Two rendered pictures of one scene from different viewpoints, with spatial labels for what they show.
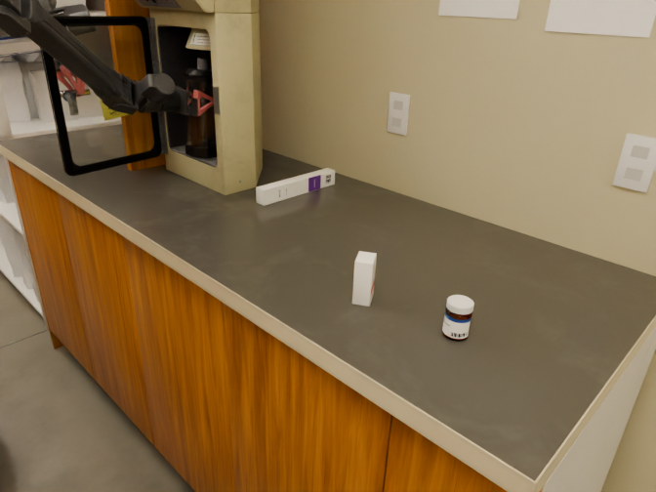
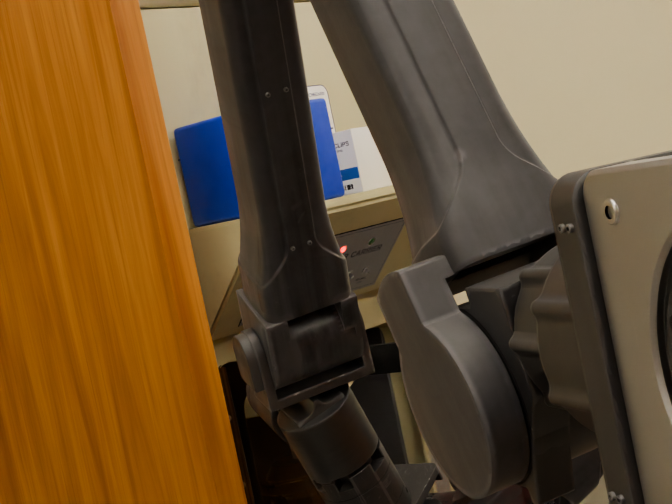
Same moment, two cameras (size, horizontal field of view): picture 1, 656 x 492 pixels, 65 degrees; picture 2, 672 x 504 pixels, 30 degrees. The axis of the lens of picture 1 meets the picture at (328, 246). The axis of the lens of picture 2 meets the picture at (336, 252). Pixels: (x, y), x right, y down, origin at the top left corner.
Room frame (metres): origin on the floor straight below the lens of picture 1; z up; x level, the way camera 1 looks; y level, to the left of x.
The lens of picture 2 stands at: (1.45, 1.64, 1.52)
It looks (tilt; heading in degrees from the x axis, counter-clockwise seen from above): 3 degrees down; 269
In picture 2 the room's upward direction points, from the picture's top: 12 degrees counter-clockwise
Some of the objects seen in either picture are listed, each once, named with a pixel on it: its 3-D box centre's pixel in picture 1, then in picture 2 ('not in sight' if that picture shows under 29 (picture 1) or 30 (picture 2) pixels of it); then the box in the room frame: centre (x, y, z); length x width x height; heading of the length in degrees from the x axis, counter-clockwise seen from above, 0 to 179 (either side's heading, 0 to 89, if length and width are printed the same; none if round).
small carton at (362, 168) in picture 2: not in sight; (351, 162); (1.40, 0.42, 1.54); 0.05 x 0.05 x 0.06; 52
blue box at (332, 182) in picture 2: not in sight; (259, 162); (1.48, 0.51, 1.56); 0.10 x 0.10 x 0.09; 47
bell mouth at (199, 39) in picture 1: (217, 37); not in sight; (1.53, 0.33, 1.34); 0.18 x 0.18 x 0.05
